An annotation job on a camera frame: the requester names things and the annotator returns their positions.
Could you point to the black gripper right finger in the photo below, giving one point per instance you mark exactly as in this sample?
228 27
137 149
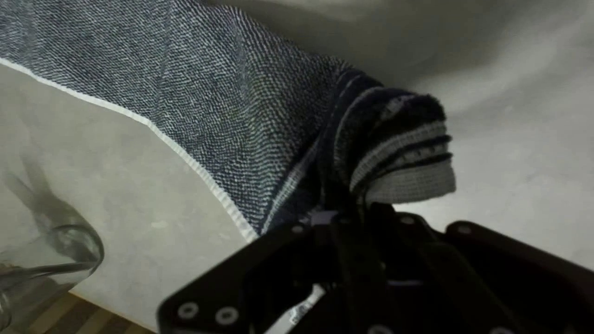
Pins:
482 279

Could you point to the clear drinking glass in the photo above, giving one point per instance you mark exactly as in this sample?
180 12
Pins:
42 261

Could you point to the blue striped towel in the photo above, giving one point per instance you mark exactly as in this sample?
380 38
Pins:
215 105

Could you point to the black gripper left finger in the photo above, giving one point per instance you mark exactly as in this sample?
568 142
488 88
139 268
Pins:
260 279

